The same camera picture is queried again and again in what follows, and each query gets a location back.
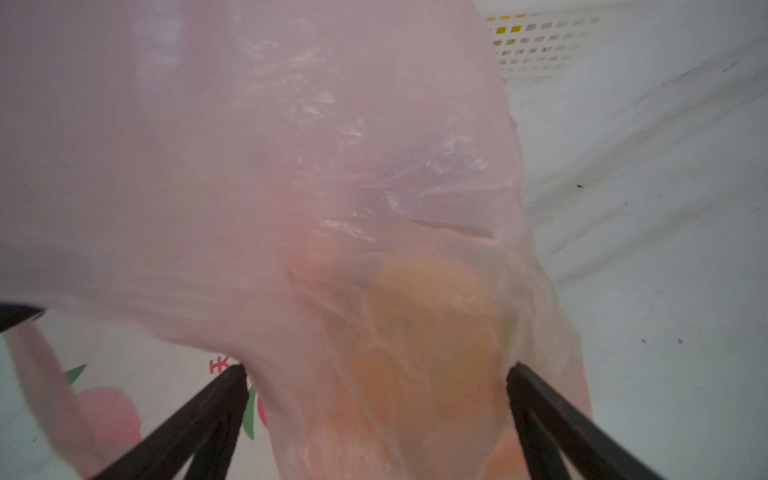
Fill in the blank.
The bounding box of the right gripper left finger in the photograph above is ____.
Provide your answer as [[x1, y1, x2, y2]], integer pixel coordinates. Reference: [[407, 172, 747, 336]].
[[95, 364, 249, 480]]

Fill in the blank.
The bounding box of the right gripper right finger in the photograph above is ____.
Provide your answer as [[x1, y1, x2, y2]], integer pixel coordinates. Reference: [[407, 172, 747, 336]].
[[506, 363, 661, 480]]

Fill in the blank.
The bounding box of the orange fruit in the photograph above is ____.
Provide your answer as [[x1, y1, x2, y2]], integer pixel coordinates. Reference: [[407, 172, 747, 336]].
[[344, 251, 513, 479]]

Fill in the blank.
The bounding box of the pink plastic bag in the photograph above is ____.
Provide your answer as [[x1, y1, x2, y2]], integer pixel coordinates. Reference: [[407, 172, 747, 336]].
[[1, 1, 592, 479]]

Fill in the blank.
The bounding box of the white plastic basket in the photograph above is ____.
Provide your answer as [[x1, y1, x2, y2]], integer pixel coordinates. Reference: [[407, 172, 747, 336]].
[[475, 0, 641, 81]]

